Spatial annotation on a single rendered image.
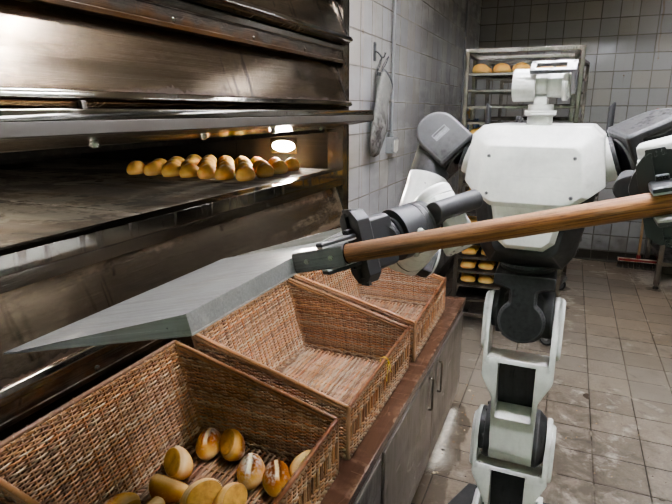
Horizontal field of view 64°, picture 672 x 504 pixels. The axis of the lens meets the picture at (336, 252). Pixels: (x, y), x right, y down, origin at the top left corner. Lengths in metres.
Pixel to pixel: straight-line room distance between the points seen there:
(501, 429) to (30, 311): 1.09
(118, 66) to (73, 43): 0.11
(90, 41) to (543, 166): 0.97
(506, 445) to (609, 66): 4.67
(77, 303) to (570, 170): 1.05
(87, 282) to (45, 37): 0.50
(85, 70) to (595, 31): 5.03
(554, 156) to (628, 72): 4.63
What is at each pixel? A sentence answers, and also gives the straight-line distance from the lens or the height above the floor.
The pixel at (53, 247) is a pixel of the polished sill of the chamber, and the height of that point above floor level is 1.17.
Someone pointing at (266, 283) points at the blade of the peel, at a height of 1.19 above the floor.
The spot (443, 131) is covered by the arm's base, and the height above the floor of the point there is 1.39.
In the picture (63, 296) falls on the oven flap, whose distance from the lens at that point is 1.26.
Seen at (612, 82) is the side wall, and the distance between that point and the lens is 5.75.
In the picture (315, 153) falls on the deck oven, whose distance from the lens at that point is 2.48.
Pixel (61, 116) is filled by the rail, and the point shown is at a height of 1.42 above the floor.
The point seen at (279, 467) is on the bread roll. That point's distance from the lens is 1.32.
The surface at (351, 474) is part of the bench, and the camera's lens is 1.41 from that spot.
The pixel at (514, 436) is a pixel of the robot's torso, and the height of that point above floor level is 0.67.
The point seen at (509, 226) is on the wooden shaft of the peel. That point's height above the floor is 1.29.
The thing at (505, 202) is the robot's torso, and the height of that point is 1.25.
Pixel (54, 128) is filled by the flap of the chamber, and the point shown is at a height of 1.41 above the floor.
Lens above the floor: 1.43
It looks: 15 degrees down
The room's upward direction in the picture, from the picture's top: straight up
